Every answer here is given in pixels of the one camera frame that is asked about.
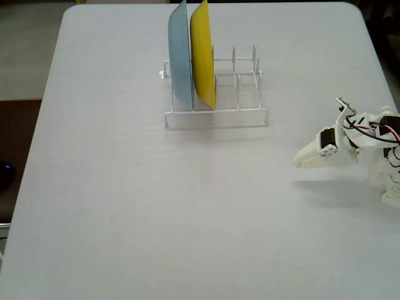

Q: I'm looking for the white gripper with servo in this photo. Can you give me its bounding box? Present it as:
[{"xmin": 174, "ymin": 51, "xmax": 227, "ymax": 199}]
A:
[{"xmin": 293, "ymin": 123, "xmax": 360, "ymax": 169}]

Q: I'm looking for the yellow plate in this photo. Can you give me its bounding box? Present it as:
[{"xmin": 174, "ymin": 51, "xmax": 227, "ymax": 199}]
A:
[{"xmin": 189, "ymin": 0, "xmax": 217, "ymax": 111}]

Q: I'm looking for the blue plate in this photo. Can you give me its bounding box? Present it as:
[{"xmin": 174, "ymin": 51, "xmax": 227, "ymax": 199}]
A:
[{"xmin": 167, "ymin": 0, "xmax": 194, "ymax": 111}]

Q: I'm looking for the dark brown side desk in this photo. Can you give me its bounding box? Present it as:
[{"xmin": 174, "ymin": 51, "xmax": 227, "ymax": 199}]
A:
[{"xmin": 0, "ymin": 99, "xmax": 43, "ymax": 224}]

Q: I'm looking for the black computer mouse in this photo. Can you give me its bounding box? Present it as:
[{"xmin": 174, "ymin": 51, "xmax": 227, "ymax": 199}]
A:
[{"xmin": 0, "ymin": 159, "xmax": 16, "ymax": 191}]

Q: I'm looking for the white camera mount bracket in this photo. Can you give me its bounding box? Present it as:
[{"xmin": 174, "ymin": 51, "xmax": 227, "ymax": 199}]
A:
[{"xmin": 335, "ymin": 97, "xmax": 357, "ymax": 125}]

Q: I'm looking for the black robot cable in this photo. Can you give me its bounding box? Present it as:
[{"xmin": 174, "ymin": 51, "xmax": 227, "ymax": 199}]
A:
[{"xmin": 343, "ymin": 115, "xmax": 400, "ymax": 146}]

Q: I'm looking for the white wire dish rack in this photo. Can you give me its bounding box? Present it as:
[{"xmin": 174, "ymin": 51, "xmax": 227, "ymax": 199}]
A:
[{"xmin": 159, "ymin": 42, "xmax": 269, "ymax": 129}]

